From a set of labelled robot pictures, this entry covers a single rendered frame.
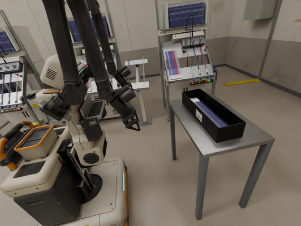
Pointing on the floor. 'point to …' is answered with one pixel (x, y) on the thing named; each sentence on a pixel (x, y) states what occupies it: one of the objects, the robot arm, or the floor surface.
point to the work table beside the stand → (220, 148)
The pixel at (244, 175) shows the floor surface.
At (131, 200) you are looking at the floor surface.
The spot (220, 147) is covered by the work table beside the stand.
